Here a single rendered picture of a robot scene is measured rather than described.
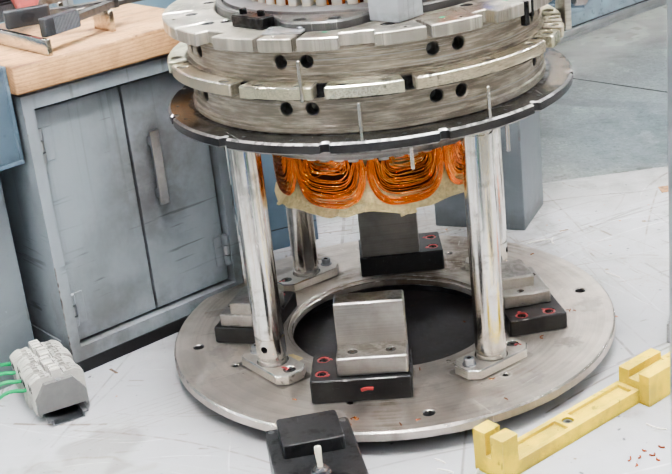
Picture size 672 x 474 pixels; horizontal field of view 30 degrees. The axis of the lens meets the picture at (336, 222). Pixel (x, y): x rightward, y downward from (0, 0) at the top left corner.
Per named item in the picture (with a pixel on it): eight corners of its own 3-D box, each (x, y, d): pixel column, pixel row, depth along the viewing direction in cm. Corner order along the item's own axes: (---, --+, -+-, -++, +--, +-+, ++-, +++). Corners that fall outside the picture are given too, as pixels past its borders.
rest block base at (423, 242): (444, 269, 121) (443, 250, 120) (361, 277, 121) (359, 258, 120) (439, 249, 125) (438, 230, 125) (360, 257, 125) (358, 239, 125)
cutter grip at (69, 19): (47, 38, 104) (43, 19, 104) (40, 37, 105) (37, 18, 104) (81, 26, 107) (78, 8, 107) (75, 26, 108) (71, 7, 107)
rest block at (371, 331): (340, 351, 102) (333, 293, 100) (408, 346, 102) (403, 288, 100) (337, 377, 98) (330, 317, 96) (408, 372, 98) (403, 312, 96)
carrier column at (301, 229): (307, 287, 120) (281, 75, 112) (289, 281, 122) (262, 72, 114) (325, 278, 121) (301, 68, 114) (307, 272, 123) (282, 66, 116)
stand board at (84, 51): (17, 96, 102) (11, 68, 102) (-78, 68, 116) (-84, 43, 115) (215, 41, 114) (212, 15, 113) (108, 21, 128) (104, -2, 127)
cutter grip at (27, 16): (7, 30, 109) (3, 12, 109) (5, 29, 110) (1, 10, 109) (52, 21, 111) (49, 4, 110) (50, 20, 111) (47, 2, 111)
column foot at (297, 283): (343, 273, 122) (342, 265, 122) (288, 295, 119) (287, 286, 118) (325, 265, 124) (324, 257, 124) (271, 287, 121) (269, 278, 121)
